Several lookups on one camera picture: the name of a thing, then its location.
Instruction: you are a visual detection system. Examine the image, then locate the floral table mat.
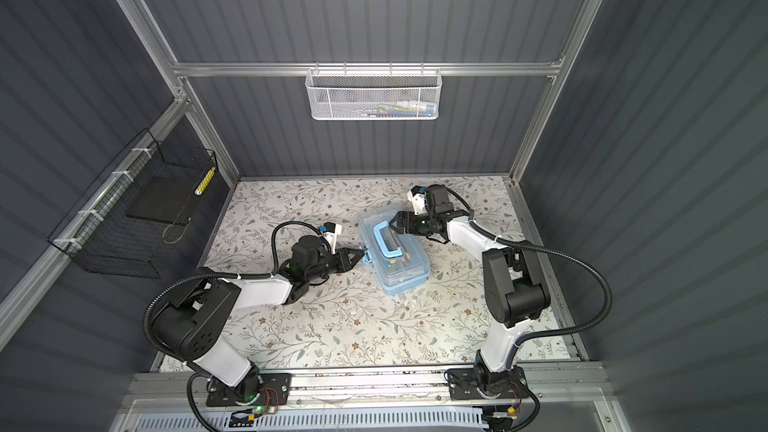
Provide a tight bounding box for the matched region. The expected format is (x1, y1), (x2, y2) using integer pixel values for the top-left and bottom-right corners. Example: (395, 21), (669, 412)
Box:
(158, 175), (580, 373)

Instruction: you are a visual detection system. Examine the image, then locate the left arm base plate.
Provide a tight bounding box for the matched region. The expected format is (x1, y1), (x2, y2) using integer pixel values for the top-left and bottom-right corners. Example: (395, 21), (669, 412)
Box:
(205, 373), (293, 408)

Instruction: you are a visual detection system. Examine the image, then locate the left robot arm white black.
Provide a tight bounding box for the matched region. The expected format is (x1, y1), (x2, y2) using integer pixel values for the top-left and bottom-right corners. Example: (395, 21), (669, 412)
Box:
(142, 220), (366, 402)

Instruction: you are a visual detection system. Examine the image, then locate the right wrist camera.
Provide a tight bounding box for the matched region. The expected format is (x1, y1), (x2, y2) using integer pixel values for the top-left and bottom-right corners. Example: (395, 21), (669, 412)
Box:
(407, 185), (427, 215)

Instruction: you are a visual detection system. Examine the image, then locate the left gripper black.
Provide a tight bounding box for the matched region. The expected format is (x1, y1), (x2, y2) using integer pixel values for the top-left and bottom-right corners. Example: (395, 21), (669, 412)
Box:
(306, 247), (365, 285)

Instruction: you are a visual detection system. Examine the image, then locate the black wire mesh basket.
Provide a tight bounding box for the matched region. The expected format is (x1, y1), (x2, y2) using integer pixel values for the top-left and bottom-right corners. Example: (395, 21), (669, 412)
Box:
(48, 132), (218, 279)

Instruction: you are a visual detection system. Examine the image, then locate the white wire mesh basket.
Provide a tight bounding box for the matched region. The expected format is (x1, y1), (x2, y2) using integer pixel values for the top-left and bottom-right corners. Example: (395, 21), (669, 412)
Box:
(305, 70), (443, 121)

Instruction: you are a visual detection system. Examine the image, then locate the white slotted cable duct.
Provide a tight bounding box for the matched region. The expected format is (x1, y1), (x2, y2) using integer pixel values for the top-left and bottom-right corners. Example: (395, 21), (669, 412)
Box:
(134, 407), (490, 432)

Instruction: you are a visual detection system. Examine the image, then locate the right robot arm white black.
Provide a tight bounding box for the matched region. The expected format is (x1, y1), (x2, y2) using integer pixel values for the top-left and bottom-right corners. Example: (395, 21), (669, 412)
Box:
(388, 184), (613, 397)

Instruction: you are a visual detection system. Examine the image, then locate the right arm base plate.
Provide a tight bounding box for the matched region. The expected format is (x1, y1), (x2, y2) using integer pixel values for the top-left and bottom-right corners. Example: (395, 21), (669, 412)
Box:
(443, 366), (530, 401)

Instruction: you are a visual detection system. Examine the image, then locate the yellow marker in black basket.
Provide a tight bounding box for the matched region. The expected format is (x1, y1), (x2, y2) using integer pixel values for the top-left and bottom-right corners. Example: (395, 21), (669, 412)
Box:
(194, 167), (217, 196)

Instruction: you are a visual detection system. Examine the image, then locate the light blue plastic tool box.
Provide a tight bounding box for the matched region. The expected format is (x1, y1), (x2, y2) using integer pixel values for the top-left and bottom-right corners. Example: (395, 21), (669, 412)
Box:
(359, 207), (431, 296)

